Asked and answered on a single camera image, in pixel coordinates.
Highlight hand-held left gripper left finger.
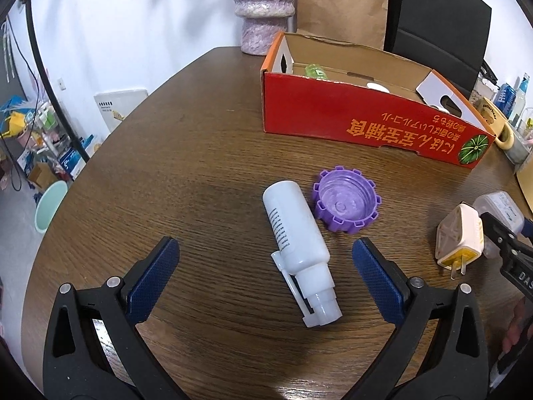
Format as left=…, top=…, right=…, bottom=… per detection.
left=43, top=237, right=184, bottom=400

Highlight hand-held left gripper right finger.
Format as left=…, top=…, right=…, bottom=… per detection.
left=345, top=237, right=489, bottom=400

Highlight translucent white plastic case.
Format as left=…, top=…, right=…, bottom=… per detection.
left=473, top=192, right=525, bottom=259

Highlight beige plug adapter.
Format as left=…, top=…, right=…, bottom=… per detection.
left=435, top=202, right=486, bottom=281

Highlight purple gear-shaped cap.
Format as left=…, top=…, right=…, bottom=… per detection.
left=312, top=167, right=381, bottom=234

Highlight white plastic bottle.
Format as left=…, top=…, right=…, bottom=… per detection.
left=262, top=180, right=343, bottom=329

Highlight red cardboard box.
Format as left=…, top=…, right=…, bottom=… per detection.
left=261, top=30, right=496, bottom=169

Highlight person's right hand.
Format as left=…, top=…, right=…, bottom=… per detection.
left=502, top=298, right=530, bottom=353

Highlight brown cardboard tube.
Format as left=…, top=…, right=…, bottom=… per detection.
left=515, top=166, right=533, bottom=214

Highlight grey bowl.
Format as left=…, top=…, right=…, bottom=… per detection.
left=506, top=127, right=528, bottom=164

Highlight yellow bear mug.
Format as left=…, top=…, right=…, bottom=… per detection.
left=477, top=97, right=516, bottom=151

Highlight mint green bucket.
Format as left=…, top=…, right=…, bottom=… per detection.
left=35, top=181, right=68, bottom=234

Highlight clear glass bottle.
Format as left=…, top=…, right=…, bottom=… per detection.
left=510, top=74, right=532, bottom=126

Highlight blue drink can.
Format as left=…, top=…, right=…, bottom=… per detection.
left=495, top=83, right=515, bottom=114

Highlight glass jar with grains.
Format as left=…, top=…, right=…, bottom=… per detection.
left=472, top=78, right=498, bottom=101

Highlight blue and white boxes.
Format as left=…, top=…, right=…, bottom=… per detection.
left=58, top=133, right=101, bottom=178

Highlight small brown cardboard box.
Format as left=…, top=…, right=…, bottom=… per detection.
left=27, top=162, right=55, bottom=188

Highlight white flat box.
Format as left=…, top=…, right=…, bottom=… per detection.
left=94, top=89, right=150, bottom=132

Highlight black paper bag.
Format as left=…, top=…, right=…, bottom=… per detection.
left=383, top=0, right=493, bottom=92

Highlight black stand pole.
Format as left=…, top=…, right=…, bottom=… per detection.
left=23, top=0, right=91, bottom=164

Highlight brown paper bag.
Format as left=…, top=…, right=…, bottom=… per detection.
left=295, top=0, right=390, bottom=51

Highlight pink marbled vase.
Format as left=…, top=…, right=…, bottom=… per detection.
left=233, top=0, right=297, bottom=56

